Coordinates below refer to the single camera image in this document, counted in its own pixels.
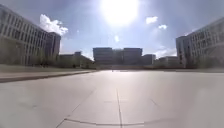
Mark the long pale office building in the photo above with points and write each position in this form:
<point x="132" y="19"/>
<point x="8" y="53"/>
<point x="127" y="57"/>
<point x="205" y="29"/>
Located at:
<point x="23" y="41"/>

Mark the raised paved platform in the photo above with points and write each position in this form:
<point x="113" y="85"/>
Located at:
<point x="30" y="73"/>

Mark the grey paved plaza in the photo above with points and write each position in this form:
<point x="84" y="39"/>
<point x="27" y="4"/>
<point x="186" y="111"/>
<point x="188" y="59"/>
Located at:
<point x="133" y="96"/>

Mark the low grey step kerb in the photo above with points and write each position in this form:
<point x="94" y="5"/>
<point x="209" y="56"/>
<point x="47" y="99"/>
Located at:
<point x="40" y="76"/>

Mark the dark central block building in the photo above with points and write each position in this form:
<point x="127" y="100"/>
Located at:
<point x="118" y="56"/>

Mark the pale multi-storey building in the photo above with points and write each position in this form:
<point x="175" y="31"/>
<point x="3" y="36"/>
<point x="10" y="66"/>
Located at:
<point x="205" y="46"/>

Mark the low pale building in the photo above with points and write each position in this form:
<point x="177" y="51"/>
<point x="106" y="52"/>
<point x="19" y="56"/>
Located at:
<point x="167" y="61"/>

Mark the low dark-roofed building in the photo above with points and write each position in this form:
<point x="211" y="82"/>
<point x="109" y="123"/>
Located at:
<point x="75" y="60"/>

